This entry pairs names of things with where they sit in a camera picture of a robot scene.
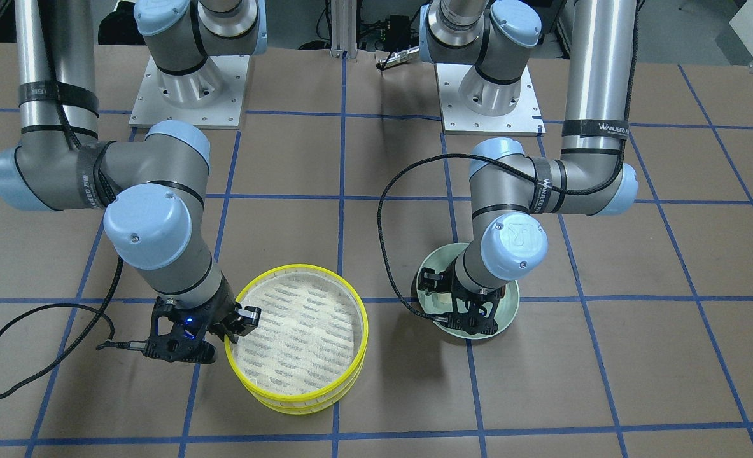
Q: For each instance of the yellow steamer top layer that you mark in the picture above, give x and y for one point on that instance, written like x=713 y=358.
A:
x=310 y=344

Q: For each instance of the white steamer liner cloth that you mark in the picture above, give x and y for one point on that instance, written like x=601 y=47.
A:
x=302 y=311

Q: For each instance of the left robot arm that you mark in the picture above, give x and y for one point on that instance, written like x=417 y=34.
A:
x=507 y=187

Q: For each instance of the pale green plate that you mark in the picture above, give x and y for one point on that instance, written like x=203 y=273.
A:
x=437 y=303

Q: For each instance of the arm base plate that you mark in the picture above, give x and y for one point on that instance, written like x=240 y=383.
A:
x=471 y=105
x=211 y=97

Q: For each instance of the yellow steamer lower layers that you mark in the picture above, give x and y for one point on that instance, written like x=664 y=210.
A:
x=296 y=382

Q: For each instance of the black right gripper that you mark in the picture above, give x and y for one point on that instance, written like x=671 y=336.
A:
x=218 y=314

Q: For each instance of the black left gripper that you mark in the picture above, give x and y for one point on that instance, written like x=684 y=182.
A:
x=429 y=280

